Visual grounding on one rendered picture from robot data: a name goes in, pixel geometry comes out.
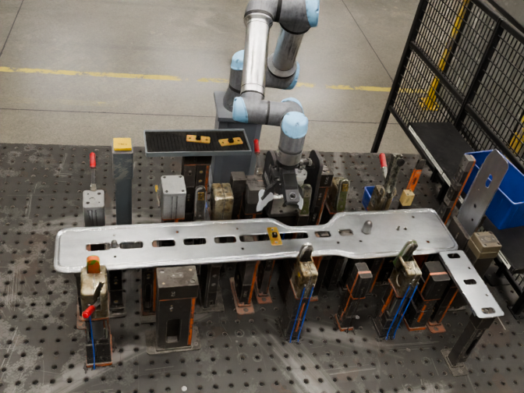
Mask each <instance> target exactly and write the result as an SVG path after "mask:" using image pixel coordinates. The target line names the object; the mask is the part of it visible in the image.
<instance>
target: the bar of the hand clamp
mask: <svg viewBox="0 0 524 393"><path fill-rule="evenodd" d="M404 164H405V161H404V160H403V156H402V154H391V160H390V163H389V166H388V172H387V175H386V179H385V182H384V189H385V195H384V197H386V194H387V191H388V186H391V187H390V189H391V193H389V195H390V197H393V193H394V190H395V185H396V182H397V178H398V174H399V170H400V167H401V166H403V165H404Z"/></svg>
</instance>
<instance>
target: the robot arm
mask: <svg viewBox="0 0 524 393"><path fill-rule="evenodd" d="M319 10H320V0H250V1H249V2H248V4H247V7H246V10H245V13H244V24H245V25H246V39H245V48H244V50H241V51H238V52H236V53H235V54H234V55H233V57H232V63H231V72H230V78H229V85H228V89H227V90H226V92H225V95H224V97H223V102H222V104H223V106H224V108H225V109H227V110H228V111H230V112H232V118H233V119H234V120H235V121H237V122H244V123H254V124H261V125H268V126H280V128H281V134H280V138H279V143H278V150H277V151H276V152H275V153H276V154H277V158H276V165H275V166H271V167H270V171H269V176H268V180H269V183H270V185H269V186H267V188H266V189H265V190H263V189H261V190H260V192H259V202H258V204H257V212H258V211H262V210H263V208H264V207H265V206H266V205H267V203H268V202H269V201H271V200H273V199H274V195H273V193H274V192H276V193H277V194H278V195H280V194H283V198H284V203H285V204H286V205H293V204H298V207H299V209H300V210H302V208H303V190H302V188H301V186H300V184H298V182H297V179H296V170H295V169H296V168H297V167H298V166H299V162H300V159H301V156H302V152H303V144H304V141H305V137H306V133H307V130H308V118H307V117H306V116H305V115H304V114H303V107H302V105H301V103H300V102H299V101H298V100H297V99H295V98H293V97H288V98H286V99H284V100H282V101H281V102H277V101H265V100H264V91H265V87H270V88H277V89H282V90H291V89H293V88H294V87H295V85H296V83H297V80H298V78H299V63H298V62H297V61H296V56H297V54H298V51H299V46H300V44H301V41H302V39H303V35H304V34H305V33H306V32H307V31H308V30H309V29H310V28H311V27H316V26H317V24H318V19H319ZM273 22H277V23H279V24H280V26H281V29H280V31H279V35H278V40H277V44H276V47H275V50H274V53H273V54H271V55H270V57H269V58H268V57H267V51H268V41H269V30H270V28H271V27H272V26H273ZM270 174H271V177H270Z"/></svg>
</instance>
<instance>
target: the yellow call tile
mask: <svg viewBox="0 0 524 393"><path fill-rule="evenodd" d="M113 147H114V150H132V145H131V138H113Z"/></svg>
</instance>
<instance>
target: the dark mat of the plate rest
mask: <svg viewBox="0 0 524 393"><path fill-rule="evenodd" d="M187 135H194V136H196V135H198V136H209V137H210V143H195V142H187V141H186V136H187ZM145 137H146V143H147V152H180V151H225V150H250V149H249V147H248V144H247V142H246V138H245V135H244V132H243V131H201V132H145ZM236 137H239V138H240V139H241V140H242V142H243V144H236V145H230V146H221V144H220V143H219V142H218V140H222V139H228V138H236Z"/></svg>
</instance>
